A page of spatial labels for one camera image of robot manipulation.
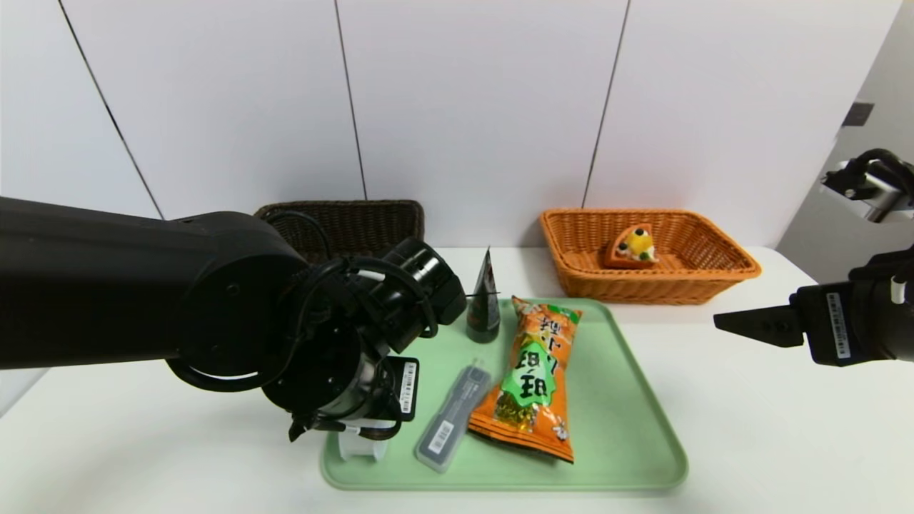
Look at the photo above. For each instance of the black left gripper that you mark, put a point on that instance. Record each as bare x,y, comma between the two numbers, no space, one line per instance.
405,386

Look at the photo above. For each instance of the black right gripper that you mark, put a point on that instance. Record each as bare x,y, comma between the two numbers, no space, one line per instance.
832,325

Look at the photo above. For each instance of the white tape roll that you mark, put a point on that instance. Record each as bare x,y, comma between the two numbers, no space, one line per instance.
360,448

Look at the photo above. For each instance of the dark green squeeze tube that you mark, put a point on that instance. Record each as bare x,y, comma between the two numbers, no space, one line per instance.
485,314

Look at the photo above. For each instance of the orange snack bag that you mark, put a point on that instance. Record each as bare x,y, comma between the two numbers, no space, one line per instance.
532,378

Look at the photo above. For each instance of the toy cake slice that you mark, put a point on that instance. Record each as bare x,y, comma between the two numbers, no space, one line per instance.
632,250

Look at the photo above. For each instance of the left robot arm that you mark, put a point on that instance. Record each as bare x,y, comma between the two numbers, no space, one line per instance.
107,285

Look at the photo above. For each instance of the orange wicker basket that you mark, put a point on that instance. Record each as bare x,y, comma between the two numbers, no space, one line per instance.
643,285

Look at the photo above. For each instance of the dark brown wicker basket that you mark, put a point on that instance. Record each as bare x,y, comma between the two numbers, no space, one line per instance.
371,221

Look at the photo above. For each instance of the grey translucent slim case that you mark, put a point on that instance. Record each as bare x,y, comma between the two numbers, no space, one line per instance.
453,417

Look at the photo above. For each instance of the light green plastic tray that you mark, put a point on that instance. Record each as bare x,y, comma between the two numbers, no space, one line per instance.
628,400

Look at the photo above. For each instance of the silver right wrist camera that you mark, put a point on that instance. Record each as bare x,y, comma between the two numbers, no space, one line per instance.
867,189

